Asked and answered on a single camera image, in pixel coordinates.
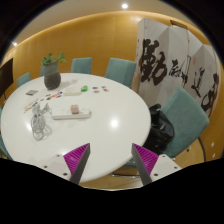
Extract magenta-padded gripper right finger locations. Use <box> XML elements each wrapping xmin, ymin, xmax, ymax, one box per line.
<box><xmin>131</xmin><ymin>142</ymin><xmax>183</xmax><ymax>186</ymax></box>

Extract green plant in grey vase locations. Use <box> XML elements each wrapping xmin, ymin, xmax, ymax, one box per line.
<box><xmin>40</xmin><ymin>51</ymin><xmax>68</xmax><ymax>91</ymax></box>

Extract white coiled cable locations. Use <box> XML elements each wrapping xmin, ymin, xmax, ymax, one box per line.
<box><xmin>30</xmin><ymin>102</ymin><xmax>54</xmax><ymax>142</ymax></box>

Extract black bag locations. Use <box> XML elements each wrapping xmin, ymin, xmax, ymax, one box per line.
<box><xmin>143</xmin><ymin>103</ymin><xmax>176</xmax><ymax>155</ymax></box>

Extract teal chairs group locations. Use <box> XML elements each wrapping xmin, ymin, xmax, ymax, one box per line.
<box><xmin>16</xmin><ymin>57</ymin><xmax>138</xmax><ymax>89</ymax></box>

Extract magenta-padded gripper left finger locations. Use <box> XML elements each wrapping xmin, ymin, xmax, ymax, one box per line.
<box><xmin>41</xmin><ymin>142</ymin><xmax>92</xmax><ymax>185</ymax></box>

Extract white power strip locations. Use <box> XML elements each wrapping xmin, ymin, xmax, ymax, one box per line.
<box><xmin>50</xmin><ymin>108</ymin><xmax>93</xmax><ymax>121</ymax></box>

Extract white calligraphy folding screen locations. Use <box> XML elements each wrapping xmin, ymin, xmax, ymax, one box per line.
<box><xmin>131</xmin><ymin>18</ymin><xmax>222</xmax><ymax>118</ymax></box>

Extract black wall screen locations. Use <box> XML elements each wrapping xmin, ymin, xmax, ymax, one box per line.
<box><xmin>0</xmin><ymin>57</ymin><xmax>15</xmax><ymax>99</ymax></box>

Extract small grey card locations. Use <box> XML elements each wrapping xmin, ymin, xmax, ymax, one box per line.
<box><xmin>25</xmin><ymin>89</ymin><xmax>39</xmax><ymax>97</ymax></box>

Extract round ceiling lights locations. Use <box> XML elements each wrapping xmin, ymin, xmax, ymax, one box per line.
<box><xmin>11</xmin><ymin>2</ymin><xmax>130</xmax><ymax>47</ymax></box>

